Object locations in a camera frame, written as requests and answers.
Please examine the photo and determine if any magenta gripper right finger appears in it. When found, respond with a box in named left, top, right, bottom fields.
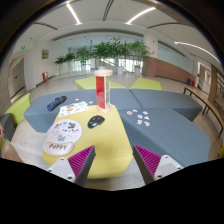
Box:
left=133, top=145, right=183, bottom=184

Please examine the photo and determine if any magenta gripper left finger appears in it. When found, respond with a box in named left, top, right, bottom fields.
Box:
left=47, top=146, right=96, bottom=187

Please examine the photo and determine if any black computer mouse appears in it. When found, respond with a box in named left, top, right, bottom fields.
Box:
left=87, top=115, right=105, bottom=129

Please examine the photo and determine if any round puppy mouse pad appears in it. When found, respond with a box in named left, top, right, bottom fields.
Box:
left=44, top=119, right=82, bottom=156

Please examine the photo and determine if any grey bench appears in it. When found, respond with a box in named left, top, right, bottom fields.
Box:
left=24, top=88, right=142, bottom=133
left=119, top=108, right=209, bottom=167
left=130, top=89, right=202, bottom=121

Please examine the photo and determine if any yellow-green centre bench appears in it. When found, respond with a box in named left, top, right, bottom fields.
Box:
left=43, top=105, right=133, bottom=179

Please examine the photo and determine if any yellow-green bench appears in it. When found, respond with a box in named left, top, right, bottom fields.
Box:
left=43, top=105, right=133, bottom=179
left=131, top=78, right=162, bottom=90
left=75, top=77, right=125, bottom=90

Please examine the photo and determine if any white sticker sheet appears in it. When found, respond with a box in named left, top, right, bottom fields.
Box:
left=59, top=101, right=88, bottom=117

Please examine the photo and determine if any grey left bench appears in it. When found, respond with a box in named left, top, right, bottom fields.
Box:
left=24, top=88, right=142, bottom=133

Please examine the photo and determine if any grey far right bench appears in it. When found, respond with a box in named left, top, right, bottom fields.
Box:
left=130, top=89, right=202, bottom=121

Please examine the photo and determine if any folded dark blue umbrella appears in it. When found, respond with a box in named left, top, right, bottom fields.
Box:
left=47, top=96, right=66, bottom=111

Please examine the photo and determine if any yellow-green left seat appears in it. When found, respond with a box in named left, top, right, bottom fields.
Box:
left=6, top=93, right=31, bottom=125

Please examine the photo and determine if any wooden side bench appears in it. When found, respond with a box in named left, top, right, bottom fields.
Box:
left=183, top=86, right=224, bottom=137

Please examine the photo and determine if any yellow-green far bench right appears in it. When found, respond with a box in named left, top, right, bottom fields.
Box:
left=131, top=78, right=162, bottom=90

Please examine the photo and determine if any yellow-green far bench left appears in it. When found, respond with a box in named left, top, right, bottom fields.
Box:
left=75, top=77, right=125, bottom=90

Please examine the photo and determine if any red fire extinguisher box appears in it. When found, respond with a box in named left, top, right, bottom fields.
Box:
left=42, top=72, right=48, bottom=82

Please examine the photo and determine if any red white wooden tower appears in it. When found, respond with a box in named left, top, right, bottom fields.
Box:
left=94, top=69, right=113, bottom=113

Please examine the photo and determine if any potted plant left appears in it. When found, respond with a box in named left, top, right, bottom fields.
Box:
left=55, top=53, right=75, bottom=74

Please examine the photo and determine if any potted plant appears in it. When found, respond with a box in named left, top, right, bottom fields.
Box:
left=92, top=38, right=129, bottom=75
left=130, top=40, right=150, bottom=75
left=55, top=53, right=75, bottom=74

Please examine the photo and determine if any potted plant right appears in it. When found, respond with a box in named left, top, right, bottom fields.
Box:
left=130, top=40, right=150, bottom=75

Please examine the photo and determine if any potted plant centre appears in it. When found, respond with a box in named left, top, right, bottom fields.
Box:
left=92, top=38, right=129, bottom=75

